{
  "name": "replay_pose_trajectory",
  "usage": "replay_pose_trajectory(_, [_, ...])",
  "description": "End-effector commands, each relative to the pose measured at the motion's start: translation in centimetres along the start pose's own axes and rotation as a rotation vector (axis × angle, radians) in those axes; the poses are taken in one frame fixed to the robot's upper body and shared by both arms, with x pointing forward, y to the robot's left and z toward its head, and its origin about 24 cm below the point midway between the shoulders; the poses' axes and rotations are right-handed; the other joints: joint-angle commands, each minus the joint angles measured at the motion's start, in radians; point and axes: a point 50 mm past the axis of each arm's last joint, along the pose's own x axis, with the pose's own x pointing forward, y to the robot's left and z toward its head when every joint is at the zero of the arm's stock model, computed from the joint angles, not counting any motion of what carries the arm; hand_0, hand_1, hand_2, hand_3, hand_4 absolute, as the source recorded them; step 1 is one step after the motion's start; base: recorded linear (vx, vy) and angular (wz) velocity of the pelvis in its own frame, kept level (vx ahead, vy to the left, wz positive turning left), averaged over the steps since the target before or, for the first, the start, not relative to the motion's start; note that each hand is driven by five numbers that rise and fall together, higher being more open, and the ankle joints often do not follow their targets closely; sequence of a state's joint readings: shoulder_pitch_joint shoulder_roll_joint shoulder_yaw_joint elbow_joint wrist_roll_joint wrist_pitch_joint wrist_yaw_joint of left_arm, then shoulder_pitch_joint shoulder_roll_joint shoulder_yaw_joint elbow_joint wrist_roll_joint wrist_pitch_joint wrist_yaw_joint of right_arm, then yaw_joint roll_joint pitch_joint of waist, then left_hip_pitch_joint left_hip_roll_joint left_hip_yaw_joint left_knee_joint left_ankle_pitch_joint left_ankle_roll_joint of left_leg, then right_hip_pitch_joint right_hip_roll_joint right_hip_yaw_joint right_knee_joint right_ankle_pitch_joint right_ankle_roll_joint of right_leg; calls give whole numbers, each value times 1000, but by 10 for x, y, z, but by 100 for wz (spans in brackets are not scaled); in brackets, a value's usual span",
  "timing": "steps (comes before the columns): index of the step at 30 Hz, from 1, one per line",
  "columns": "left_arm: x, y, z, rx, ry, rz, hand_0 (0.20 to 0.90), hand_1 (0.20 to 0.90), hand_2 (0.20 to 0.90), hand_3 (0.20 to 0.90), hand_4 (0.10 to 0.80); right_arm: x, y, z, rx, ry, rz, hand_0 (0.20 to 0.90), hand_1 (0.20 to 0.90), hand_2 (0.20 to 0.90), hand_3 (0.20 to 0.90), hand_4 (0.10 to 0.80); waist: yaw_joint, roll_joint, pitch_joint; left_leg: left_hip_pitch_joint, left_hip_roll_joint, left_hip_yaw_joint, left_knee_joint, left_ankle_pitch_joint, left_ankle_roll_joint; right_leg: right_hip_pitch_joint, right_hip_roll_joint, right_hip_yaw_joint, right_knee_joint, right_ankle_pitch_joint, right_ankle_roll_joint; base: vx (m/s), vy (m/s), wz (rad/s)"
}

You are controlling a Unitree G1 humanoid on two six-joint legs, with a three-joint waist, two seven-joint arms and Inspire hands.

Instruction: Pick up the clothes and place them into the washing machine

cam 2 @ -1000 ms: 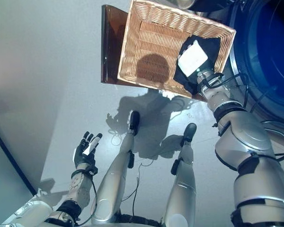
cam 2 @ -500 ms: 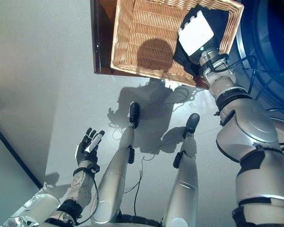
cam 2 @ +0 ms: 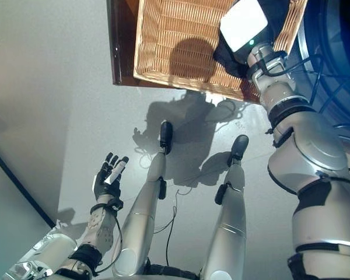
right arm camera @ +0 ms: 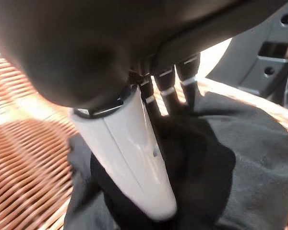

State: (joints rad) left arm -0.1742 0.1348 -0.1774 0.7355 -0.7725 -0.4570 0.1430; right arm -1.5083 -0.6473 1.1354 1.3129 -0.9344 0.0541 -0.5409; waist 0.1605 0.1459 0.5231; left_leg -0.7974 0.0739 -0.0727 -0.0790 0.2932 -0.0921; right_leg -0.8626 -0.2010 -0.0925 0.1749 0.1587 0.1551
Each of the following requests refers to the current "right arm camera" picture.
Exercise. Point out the round washing machine door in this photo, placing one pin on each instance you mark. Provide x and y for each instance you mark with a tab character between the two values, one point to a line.
254	60

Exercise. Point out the black cloth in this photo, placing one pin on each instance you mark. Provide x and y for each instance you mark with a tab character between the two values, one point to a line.
242	155

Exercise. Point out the rectangular wicker laundry basket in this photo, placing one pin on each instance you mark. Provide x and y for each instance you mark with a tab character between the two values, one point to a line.
26	155

